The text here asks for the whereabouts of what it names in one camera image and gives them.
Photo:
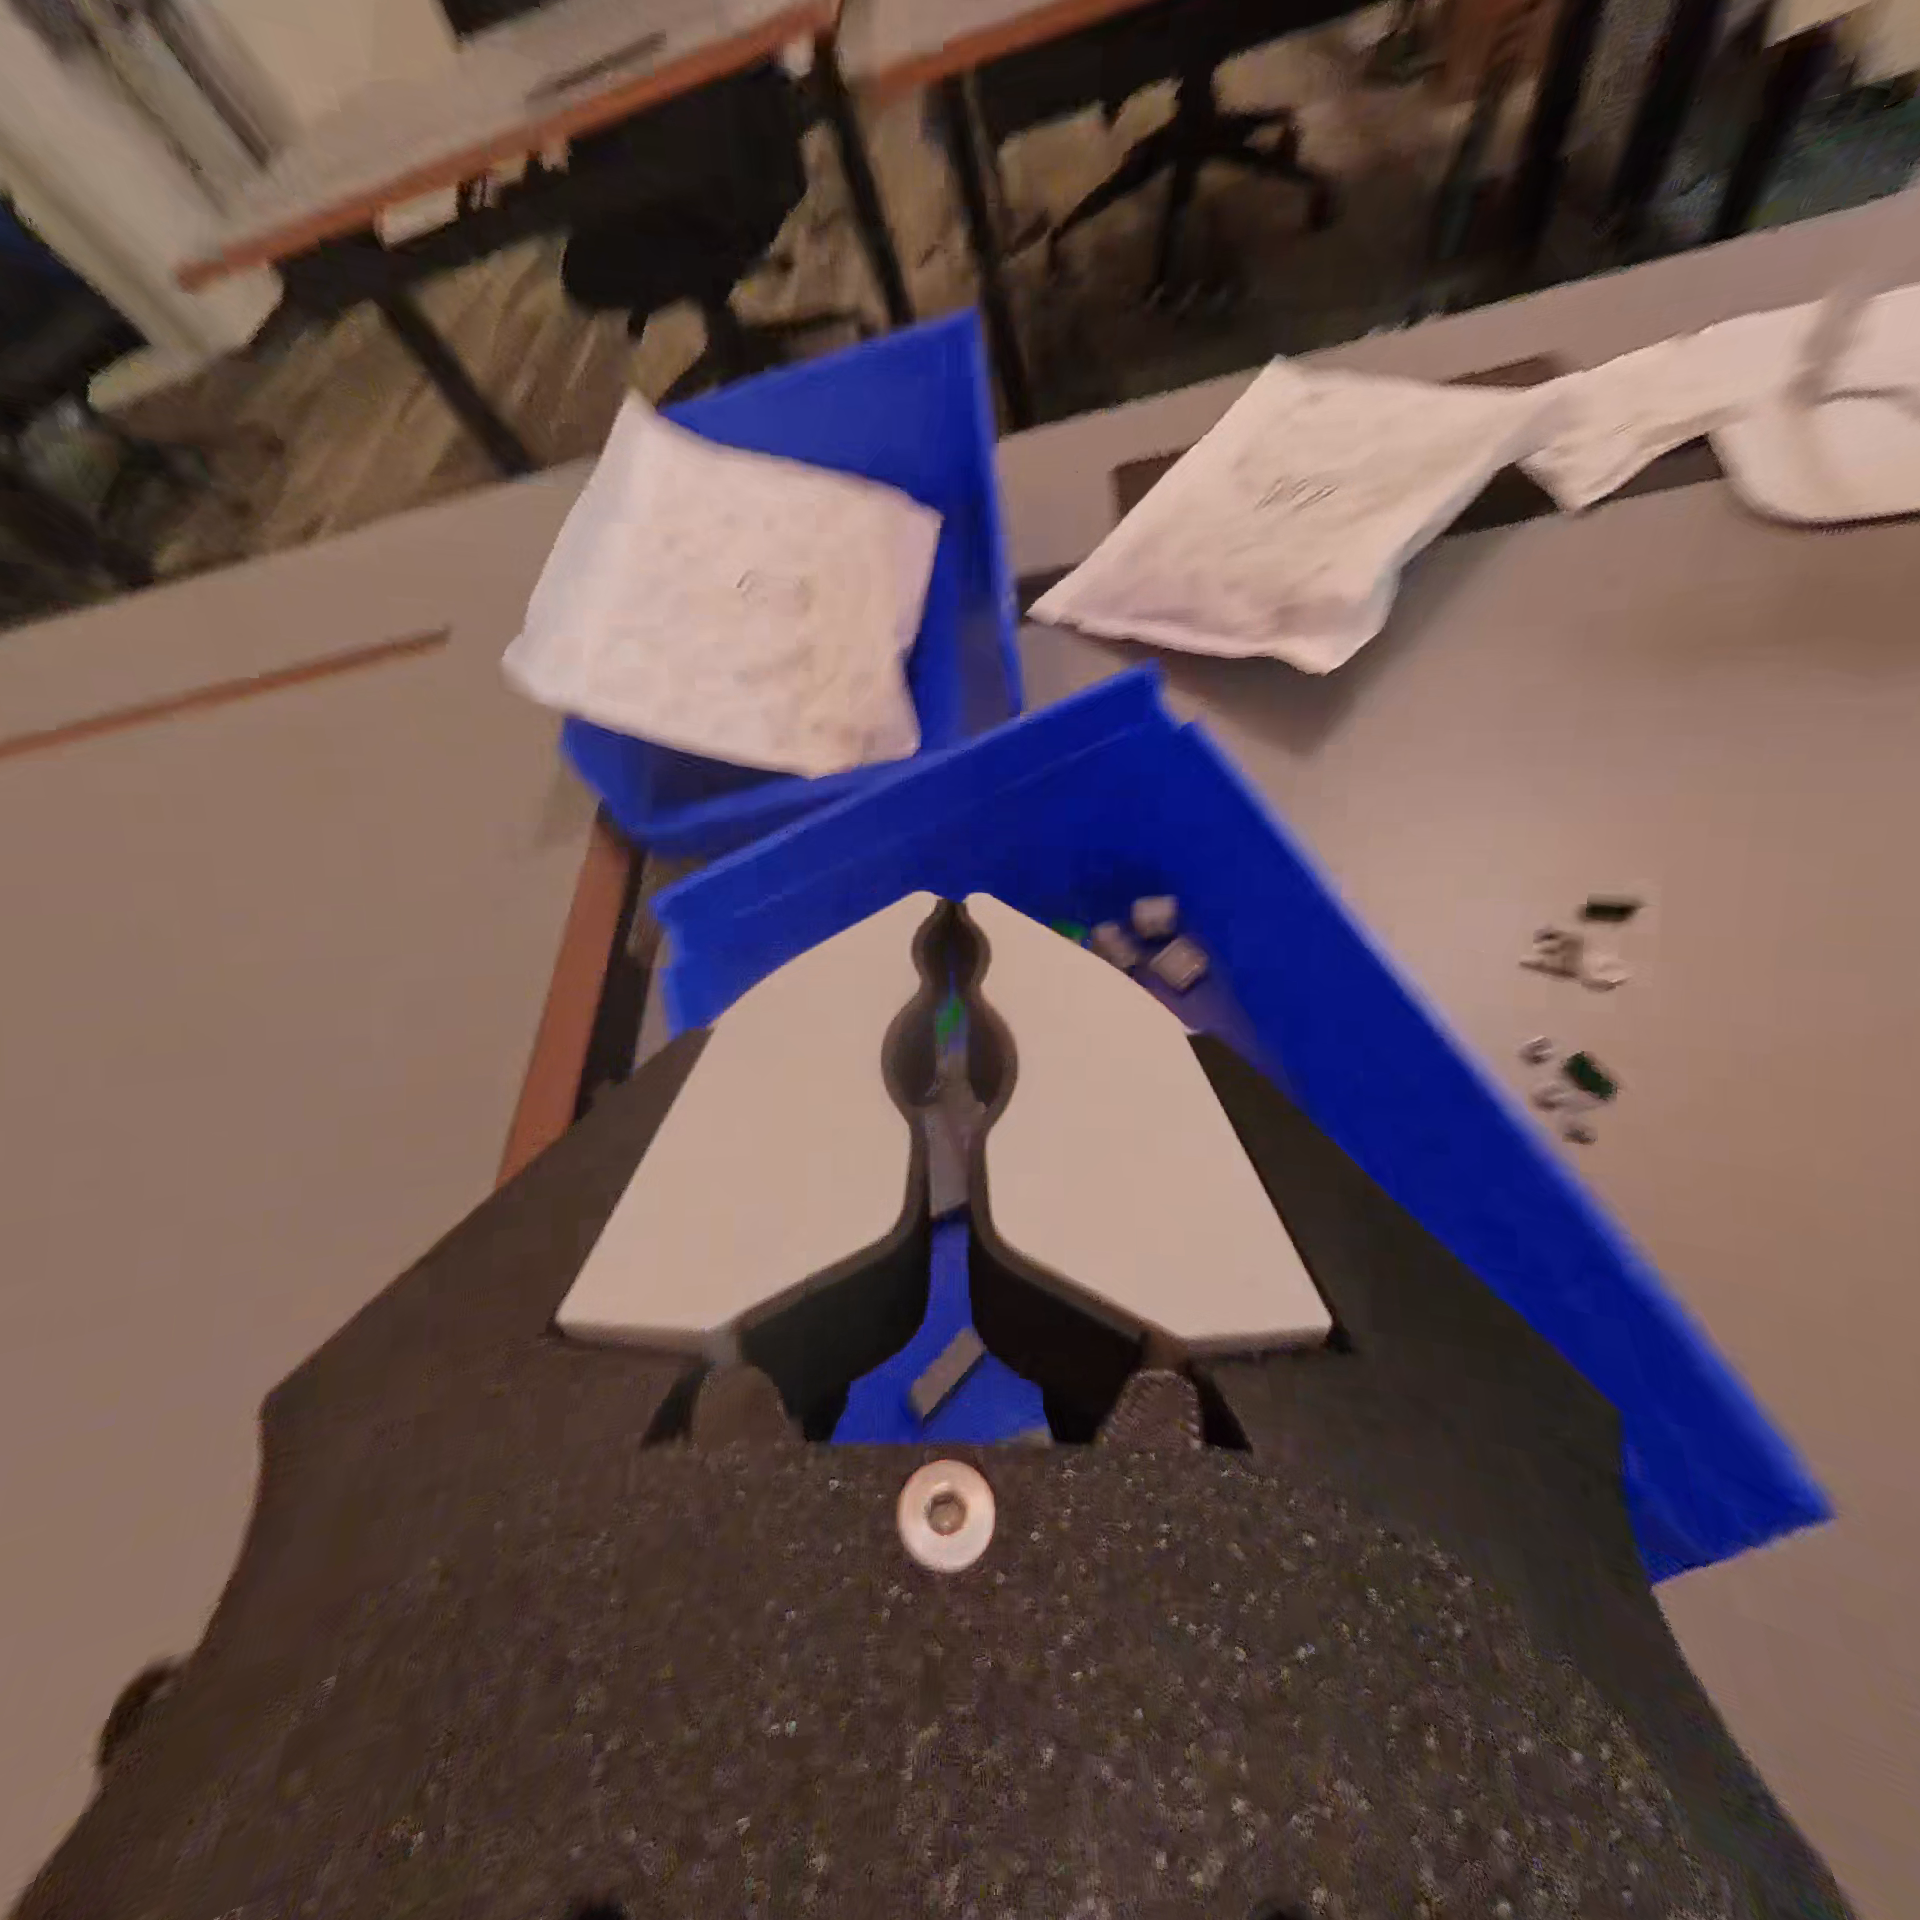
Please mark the crumpled white paper bag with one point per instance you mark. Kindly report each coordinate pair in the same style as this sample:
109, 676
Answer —
1291, 524

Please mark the flat grey plate brick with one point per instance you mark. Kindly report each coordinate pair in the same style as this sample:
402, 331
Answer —
947, 1378

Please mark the grey and green brick piece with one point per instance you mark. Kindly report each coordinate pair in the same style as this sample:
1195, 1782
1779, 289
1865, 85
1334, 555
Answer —
1587, 1075

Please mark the grey desk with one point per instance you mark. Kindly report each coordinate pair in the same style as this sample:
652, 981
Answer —
1770, 780
224, 978

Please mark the white book stand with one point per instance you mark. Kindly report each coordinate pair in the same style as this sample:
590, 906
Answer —
1845, 448

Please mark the long blue plastic bin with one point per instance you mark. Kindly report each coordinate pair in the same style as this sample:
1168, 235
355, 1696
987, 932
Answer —
1426, 1140

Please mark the black swivel chair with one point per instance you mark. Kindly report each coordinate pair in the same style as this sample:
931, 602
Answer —
678, 212

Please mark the narrow grey brick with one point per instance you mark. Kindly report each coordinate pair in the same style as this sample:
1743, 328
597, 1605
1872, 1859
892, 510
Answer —
950, 1155

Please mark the pile of small bricks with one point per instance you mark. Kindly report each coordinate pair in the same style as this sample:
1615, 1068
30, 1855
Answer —
1178, 958

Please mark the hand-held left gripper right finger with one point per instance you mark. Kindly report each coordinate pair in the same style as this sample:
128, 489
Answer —
1138, 1185

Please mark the large white paper bag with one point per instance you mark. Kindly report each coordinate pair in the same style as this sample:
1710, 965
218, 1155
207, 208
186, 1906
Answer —
722, 602

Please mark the small white paper bag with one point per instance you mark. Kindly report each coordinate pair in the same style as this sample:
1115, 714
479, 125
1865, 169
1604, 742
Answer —
1649, 405

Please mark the tiny dark brick piece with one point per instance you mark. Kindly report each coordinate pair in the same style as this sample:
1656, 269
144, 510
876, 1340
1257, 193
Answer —
1615, 907

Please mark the black and white brick piece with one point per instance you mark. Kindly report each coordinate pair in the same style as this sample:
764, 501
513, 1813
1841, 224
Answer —
1565, 957

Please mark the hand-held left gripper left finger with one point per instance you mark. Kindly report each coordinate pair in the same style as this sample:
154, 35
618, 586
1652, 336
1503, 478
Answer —
749, 1185

